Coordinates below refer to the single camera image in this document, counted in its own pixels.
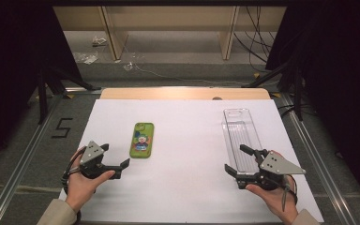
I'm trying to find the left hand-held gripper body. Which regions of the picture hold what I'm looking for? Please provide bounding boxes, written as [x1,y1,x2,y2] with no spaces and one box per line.
[79,141,105,180]

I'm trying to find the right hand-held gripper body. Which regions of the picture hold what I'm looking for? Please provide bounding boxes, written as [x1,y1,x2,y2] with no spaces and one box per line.
[247,149,307,191]

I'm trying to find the clear plastic tray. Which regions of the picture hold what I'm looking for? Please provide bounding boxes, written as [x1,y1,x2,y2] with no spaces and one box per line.
[220,107,265,176]

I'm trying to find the green cartoon phone case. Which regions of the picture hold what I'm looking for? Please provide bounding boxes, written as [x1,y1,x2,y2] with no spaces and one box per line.
[128,122,155,159]

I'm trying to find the person's left hand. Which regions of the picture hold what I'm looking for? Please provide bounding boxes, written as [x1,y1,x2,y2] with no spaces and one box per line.
[65,147,116,214]

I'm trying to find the person's right hand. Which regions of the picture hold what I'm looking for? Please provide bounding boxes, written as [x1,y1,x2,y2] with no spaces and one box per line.
[246,175,299,224]

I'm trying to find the white table mat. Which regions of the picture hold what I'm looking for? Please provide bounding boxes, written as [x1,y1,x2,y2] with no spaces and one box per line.
[57,98,325,224]

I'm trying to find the black metal stand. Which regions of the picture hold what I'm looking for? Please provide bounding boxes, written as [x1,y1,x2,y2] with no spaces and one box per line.
[242,60,305,122]
[37,64,102,126]

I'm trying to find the large crumpled plastic wrapper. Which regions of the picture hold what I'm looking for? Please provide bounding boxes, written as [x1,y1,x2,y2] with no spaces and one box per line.
[73,51,99,66]

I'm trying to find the small crumpled plastic wrapper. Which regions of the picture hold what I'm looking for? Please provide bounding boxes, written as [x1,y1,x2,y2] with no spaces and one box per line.
[92,36,108,48]

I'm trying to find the black curtain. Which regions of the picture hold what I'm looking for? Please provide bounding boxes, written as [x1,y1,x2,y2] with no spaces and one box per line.
[264,0,360,214]
[0,0,83,172]

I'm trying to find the beige wooden desk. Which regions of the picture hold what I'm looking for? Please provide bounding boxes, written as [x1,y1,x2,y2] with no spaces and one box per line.
[52,5,287,61]

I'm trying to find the right hand-held gripper black cable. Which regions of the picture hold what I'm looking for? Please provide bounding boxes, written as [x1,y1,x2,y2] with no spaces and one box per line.
[280,175,298,212]

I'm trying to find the hand-held gripper black cable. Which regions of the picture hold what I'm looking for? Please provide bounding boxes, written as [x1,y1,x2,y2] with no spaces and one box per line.
[280,175,298,212]
[60,145,87,225]

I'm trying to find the left hand-held gripper black cable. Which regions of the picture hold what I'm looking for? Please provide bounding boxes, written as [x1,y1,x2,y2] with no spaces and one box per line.
[60,145,87,225]

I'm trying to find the metal floor rail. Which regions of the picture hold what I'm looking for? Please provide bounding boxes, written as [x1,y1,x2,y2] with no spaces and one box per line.
[0,93,62,225]
[279,93,359,225]

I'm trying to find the thin white cable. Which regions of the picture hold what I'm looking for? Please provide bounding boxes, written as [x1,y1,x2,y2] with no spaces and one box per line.
[123,46,254,87]

